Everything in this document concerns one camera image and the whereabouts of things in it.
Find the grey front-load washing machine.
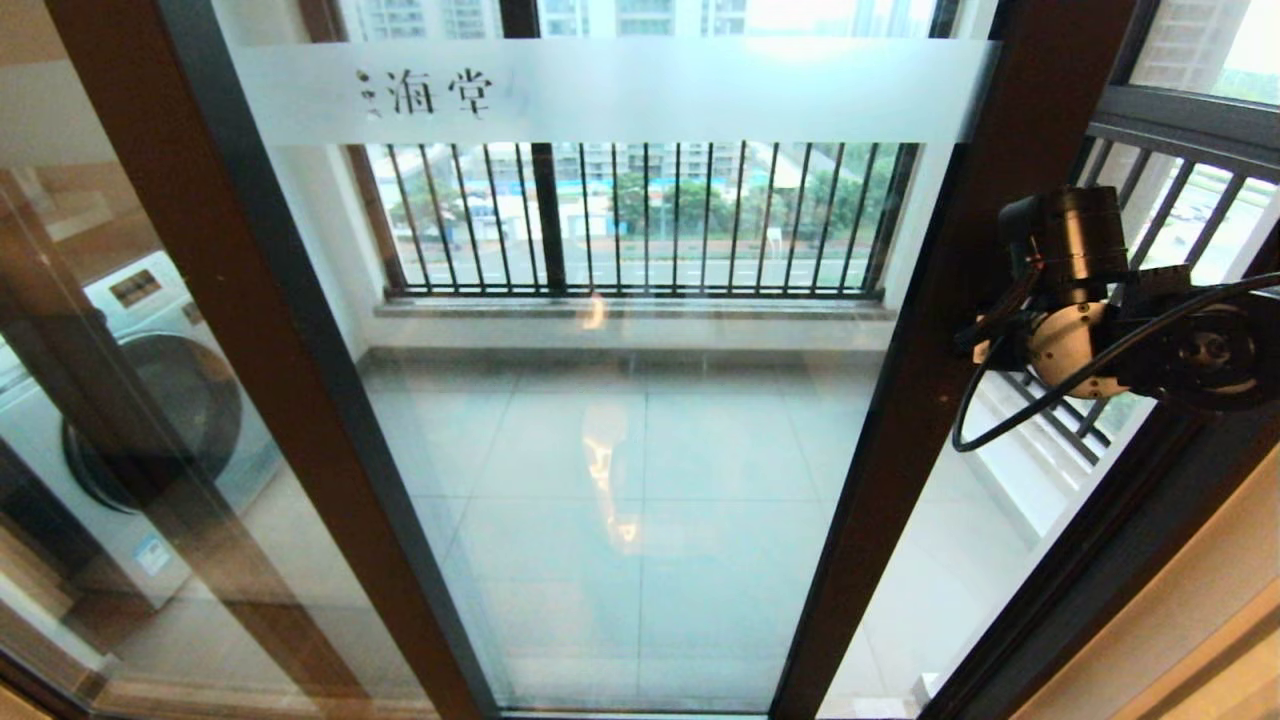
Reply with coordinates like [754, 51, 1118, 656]
[0, 250, 283, 611]

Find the dark door frame with track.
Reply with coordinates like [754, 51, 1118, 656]
[918, 400, 1280, 720]

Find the short grey stone window sill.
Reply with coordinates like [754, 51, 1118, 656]
[960, 385, 1101, 546]

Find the long grey stone window sill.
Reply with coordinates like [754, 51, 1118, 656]
[375, 296, 898, 321]

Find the wide black window railing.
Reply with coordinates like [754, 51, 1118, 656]
[345, 140, 921, 300]

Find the narrow black window railing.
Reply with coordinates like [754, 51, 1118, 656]
[1000, 85, 1280, 466]

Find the sliding glass door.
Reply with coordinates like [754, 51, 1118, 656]
[0, 0, 1141, 720]

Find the brown framed fixed glass door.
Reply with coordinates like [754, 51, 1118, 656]
[0, 0, 501, 720]

